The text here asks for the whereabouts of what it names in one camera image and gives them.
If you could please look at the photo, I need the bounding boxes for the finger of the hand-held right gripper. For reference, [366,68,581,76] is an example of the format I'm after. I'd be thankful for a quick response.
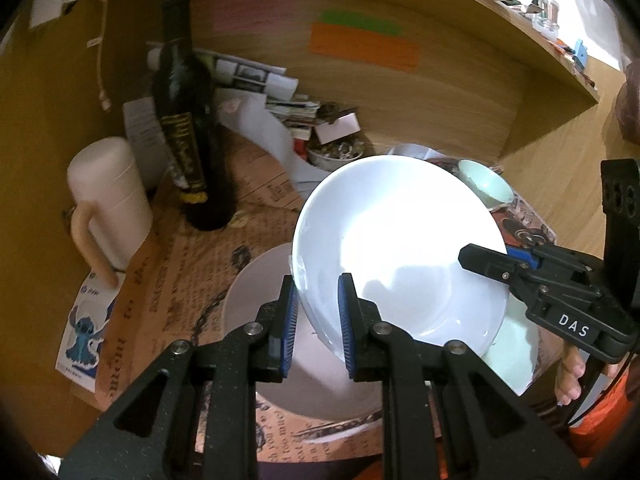
[505,243,601,287]
[458,243,546,307]

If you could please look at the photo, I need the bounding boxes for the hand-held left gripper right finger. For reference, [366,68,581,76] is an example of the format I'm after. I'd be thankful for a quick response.
[337,273,584,480]

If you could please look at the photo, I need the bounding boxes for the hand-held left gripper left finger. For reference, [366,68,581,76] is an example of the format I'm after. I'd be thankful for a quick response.
[59,275,301,480]

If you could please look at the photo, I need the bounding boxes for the lilac bowl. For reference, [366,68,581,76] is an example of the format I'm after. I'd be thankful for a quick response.
[221,242,386,418]

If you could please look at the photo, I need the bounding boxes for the white bowl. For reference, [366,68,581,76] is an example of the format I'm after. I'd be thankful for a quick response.
[291,155,509,361]

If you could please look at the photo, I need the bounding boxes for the person's right hand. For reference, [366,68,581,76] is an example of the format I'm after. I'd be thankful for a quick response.
[554,341,587,407]

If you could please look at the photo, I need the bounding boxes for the mint green plate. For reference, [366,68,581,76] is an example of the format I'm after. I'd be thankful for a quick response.
[257,310,542,441]

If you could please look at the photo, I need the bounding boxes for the mint green bowl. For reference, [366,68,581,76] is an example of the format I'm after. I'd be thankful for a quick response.
[457,159,515,211]

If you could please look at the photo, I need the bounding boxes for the brown printed tablecloth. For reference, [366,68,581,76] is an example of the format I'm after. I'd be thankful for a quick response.
[95,125,566,480]

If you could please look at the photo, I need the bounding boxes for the small bowl of trinkets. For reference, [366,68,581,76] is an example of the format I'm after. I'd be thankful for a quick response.
[306,142,366,173]

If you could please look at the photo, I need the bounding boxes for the brown blurred object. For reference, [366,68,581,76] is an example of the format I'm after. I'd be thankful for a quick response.
[616,60,640,136]

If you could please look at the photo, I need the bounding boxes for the small white box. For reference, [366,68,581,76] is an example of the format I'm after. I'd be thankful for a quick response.
[314,112,361,145]

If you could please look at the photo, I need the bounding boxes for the blue cartoon sticker card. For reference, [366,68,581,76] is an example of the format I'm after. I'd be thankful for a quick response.
[55,270,118,378]

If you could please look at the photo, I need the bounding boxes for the stack of booklets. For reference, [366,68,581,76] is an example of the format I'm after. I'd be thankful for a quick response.
[265,95,322,142]

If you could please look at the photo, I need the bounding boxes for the white thermos mug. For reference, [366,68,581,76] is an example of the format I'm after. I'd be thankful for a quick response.
[66,137,155,281]

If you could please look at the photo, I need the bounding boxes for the dark wine bottle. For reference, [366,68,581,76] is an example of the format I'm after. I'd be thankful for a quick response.
[150,0,236,232]

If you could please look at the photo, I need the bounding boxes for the glass jars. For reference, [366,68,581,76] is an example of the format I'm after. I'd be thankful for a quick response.
[532,0,561,37]

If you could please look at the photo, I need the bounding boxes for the white paper note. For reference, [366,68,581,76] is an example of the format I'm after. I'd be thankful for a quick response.
[122,99,173,191]

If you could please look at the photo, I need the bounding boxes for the wooden shelf board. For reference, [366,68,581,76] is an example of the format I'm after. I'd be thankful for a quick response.
[112,0,601,108]

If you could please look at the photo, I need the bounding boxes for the rolled printed papers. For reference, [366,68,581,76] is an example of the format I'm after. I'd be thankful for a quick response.
[195,49,299,102]

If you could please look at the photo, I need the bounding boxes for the green sticky note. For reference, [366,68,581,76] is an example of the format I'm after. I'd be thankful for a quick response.
[320,9,405,37]

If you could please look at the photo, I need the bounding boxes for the pink sticky note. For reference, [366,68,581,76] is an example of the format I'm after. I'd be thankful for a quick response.
[210,0,306,33]

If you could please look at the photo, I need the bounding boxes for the hanging beige cord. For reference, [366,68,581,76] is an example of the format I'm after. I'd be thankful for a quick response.
[96,0,114,111]

